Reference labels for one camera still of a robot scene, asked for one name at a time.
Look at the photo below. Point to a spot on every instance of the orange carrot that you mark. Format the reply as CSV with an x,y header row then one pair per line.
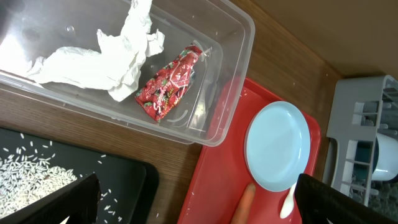
x,y
242,210

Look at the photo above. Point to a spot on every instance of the red snack wrapper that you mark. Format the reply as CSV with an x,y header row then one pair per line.
x,y
167,87

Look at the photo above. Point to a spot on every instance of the white crumpled tissue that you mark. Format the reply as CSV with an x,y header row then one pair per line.
x,y
116,68

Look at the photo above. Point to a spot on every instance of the light blue plate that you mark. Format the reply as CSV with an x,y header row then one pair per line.
x,y
277,146

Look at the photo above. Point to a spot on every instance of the white plastic spoon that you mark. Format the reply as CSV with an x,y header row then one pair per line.
x,y
288,204

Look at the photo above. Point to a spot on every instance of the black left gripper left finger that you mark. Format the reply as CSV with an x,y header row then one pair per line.
x,y
76,202

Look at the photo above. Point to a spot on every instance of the grey dishwasher rack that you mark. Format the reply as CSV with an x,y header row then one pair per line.
x,y
362,107

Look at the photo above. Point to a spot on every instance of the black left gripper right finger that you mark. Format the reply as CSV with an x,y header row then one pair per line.
x,y
320,204

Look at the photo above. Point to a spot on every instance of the white rice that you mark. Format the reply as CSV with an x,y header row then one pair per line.
x,y
33,168

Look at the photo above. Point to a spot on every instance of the black waste tray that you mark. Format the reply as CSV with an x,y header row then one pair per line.
x,y
128,186

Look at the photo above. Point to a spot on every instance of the blue bowl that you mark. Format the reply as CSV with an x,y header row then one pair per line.
x,y
386,158

